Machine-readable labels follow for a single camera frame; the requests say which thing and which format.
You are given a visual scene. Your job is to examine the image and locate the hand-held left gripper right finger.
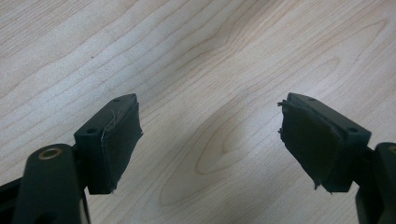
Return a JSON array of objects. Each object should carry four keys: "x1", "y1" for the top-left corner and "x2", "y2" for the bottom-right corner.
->
[{"x1": 277, "y1": 91, "x2": 372, "y2": 193}]

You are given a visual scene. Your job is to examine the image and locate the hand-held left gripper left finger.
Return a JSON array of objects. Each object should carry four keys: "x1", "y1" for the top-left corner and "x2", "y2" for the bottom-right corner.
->
[{"x1": 73, "y1": 92, "x2": 144, "y2": 195}]

